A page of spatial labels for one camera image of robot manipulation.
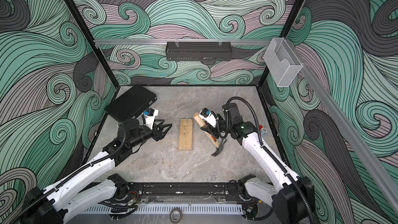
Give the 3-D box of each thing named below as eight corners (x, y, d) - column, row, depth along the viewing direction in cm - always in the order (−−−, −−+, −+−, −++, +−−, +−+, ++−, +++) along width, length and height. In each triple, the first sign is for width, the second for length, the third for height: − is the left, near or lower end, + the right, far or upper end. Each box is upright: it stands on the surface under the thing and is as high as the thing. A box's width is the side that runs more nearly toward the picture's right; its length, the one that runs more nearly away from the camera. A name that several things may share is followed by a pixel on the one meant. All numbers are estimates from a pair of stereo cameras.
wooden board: (178, 151, 88) (177, 148, 85) (180, 122, 102) (180, 118, 98) (192, 151, 88) (192, 148, 85) (193, 122, 102) (193, 118, 98)
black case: (106, 113, 106) (102, 108, 102) (138, 88, 122) (136, 83, 118) (126, 128, 98) (123, 124, 94) (158, 99, 114) (156, 95, 110)
